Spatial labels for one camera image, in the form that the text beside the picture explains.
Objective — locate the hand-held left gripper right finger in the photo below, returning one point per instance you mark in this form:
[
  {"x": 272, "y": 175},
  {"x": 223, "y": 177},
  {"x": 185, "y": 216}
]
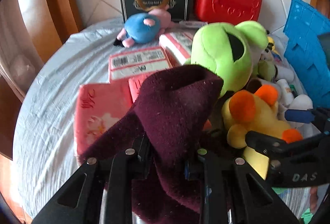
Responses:
[{"x": 189, "y": 169}]

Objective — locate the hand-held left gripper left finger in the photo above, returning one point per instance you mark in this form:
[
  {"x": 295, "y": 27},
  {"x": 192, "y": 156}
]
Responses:
[{"x": 140, "y": 159}]

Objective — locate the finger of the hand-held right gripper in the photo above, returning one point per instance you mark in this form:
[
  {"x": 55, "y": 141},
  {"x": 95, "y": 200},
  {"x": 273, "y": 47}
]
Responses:
[
  {"x": 299, "y": 115},
  {"x": 265, "y": 142}
]

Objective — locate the yellow duck plush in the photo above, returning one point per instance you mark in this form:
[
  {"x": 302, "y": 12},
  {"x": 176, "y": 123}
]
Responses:
[{"x": 252, "y": 115}]

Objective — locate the maroon knitted cloth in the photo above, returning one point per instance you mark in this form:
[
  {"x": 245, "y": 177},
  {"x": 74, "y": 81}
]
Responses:
[{"x": 175, "y": 110}]

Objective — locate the blue plastic crate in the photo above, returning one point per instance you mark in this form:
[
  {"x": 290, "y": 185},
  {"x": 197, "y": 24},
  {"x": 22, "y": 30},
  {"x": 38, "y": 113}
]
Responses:
[{"x": 306, "y": 46}]

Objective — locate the small white toys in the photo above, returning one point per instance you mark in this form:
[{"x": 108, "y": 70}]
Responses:
[{"x": 286, "y": 88}]

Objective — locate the yellow toy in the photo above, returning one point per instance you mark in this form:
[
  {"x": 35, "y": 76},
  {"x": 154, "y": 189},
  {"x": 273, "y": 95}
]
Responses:
[{"x": 271, "y": 44}]

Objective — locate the green frog plush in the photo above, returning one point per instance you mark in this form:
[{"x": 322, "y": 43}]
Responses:
[{"x": 221, "y": 53}]

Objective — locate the white pink tissue pack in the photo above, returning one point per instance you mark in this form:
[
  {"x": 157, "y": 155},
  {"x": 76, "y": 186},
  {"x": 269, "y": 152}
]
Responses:
[{"x": 178, "y": 46}]

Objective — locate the blue pig plush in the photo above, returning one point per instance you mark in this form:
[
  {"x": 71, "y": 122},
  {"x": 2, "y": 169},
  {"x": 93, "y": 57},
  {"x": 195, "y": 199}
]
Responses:
[{"x": 140, "y": 30}]

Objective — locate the flat white box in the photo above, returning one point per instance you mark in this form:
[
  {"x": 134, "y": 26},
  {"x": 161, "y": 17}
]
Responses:
[{"x": 192, "y": 24}]

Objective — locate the wooden headboard post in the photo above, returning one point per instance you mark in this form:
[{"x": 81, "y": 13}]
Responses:
[{"x": 38, "y": 7}]

